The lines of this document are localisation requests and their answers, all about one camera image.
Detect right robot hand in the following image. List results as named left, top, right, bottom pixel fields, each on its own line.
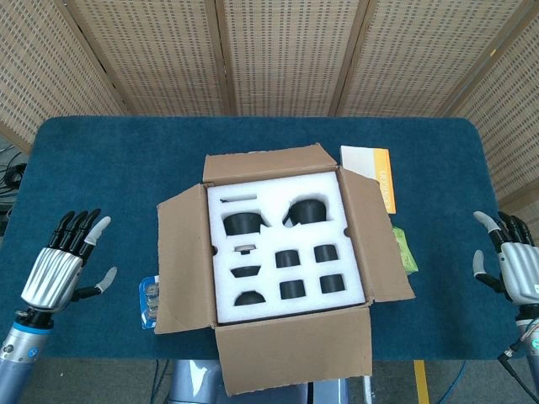
left=472, top=210, right=539, bottom=305

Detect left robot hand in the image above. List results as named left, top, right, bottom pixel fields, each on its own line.
left=20, top=208, right=118, bottom=313

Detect red cardboard box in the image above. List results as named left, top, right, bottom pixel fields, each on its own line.
left=153, top=143, right=416, bottom=396

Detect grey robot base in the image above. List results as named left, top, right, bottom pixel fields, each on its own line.
left=168, top=359, right=350, bottom=404

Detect correction tape blister pack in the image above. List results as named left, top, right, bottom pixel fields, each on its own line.
left=138, top=275, right=160, bottom=332

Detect green tissue pack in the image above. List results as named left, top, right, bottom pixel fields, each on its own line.
left=391, top=226, right=419, bottom=274

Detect blue felt table cover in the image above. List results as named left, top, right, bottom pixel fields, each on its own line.
left=0, top=116, right=536, bottom=362

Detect small black teacup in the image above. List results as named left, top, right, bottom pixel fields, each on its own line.
left=279, top=279, right=307, bottom=300
left=318, top=274, right=345, bottom=295
left=275, top=249, right=301, bottom=268
left=313, top=244, right=339, bottom=264

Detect black shallow bowl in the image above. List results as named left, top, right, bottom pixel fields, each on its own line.
left=230, top=264, right=261, bottom=279

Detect white and orange book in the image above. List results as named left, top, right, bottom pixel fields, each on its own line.
left=339, top=145, right=398, bottom=215

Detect black pitcher cup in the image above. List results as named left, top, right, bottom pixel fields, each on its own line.
left=221, top=212, right=273, bottom=236

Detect black domed lid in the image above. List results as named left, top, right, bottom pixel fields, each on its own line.
left=234, top=290, right=267, bottom=307

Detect black teapot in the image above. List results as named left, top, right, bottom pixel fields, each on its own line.
left=282, top=197, right=328, bottom=226

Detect white foam insert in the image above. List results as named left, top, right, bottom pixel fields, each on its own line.
left=205, top=171, right=366, bottom=325

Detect woven rattan folding screen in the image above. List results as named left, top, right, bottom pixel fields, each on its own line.
left=0, top=0, right=539, bottom=220

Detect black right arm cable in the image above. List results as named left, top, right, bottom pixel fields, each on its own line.
left=498, top=332, right=539, bottom=375

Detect black floor cables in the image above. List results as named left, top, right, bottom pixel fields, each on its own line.
left=0, top=142, right=27, bottom=199

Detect blue floor cable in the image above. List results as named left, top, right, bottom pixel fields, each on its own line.
left=437, top=360, right=468, bottom=404

